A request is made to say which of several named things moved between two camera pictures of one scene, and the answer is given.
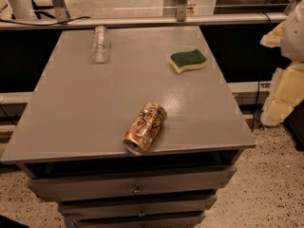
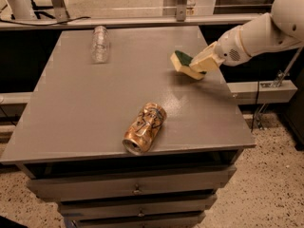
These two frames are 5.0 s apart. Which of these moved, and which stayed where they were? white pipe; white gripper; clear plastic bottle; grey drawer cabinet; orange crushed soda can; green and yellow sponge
Moved: white gripper; green and yellow sponge
Stayed: orange crushed soda can; white pipe; clear plastic bottle; grey drawer cabinet
